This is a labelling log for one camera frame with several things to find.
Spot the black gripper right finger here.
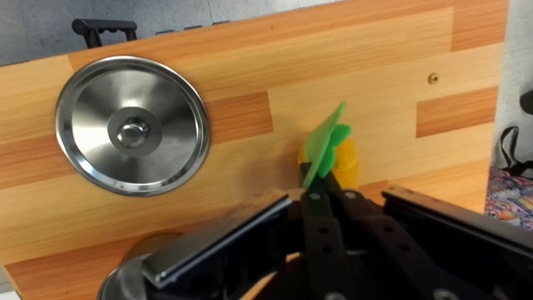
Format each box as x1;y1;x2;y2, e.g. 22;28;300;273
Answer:
332;173;533;300

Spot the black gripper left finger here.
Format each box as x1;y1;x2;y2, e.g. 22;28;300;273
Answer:
139;174;357;300

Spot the small metal pot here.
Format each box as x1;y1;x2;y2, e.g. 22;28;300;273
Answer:
97;231;185;300

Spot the round steel pot lid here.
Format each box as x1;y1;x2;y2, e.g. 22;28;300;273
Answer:
54;53;214;196

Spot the wooden butcher block counter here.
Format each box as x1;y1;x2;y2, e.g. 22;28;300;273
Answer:
0;0;510;300

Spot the colourful patterned bag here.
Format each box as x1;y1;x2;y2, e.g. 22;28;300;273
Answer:
485;166;533;229

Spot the black looped strap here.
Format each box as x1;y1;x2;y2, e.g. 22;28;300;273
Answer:
498;123;533;178

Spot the black clamp orange handle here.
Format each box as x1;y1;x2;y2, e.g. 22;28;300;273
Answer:
70;16;140;49

